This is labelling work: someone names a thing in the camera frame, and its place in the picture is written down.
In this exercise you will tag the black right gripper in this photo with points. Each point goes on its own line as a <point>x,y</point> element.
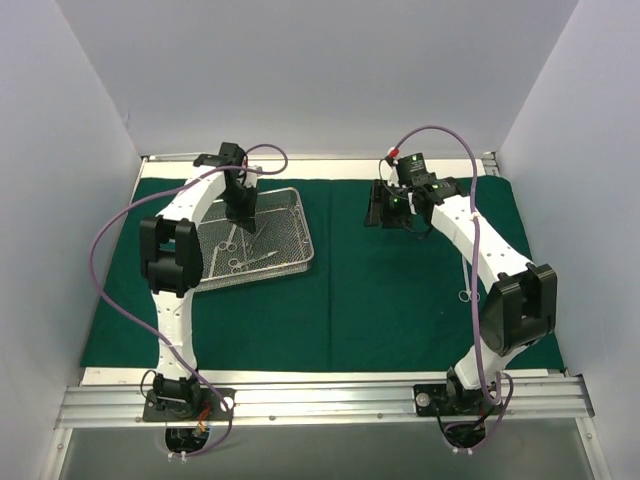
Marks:
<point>377,204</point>

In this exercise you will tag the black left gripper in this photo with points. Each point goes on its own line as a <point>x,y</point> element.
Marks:
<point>241,211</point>

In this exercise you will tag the metal mesh instrument tray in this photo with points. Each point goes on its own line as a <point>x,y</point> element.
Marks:
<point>280,225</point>

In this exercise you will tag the green surgical cloth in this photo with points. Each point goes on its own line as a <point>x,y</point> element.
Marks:
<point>374,300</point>

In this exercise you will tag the steel hemostat clamp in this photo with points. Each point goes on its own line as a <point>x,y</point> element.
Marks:
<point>466,294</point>

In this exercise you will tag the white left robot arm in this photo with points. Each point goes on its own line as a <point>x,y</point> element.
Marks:
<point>172,262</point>

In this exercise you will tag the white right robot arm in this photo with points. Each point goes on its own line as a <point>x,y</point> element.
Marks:
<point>513,300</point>

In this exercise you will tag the steel surgical scissors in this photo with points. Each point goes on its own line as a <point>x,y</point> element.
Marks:
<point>228,244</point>

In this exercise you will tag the steel forceps long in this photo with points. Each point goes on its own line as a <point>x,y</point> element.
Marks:
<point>236,264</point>

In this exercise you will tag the steel scalpel handle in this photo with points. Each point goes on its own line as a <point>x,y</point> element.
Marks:
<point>213,262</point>

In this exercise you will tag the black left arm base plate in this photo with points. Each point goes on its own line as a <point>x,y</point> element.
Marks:
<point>161,407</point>

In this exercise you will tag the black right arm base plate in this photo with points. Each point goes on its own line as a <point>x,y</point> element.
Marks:
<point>446,400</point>

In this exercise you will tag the aluminium front rail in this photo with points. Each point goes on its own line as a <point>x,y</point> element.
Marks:
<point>322,403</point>

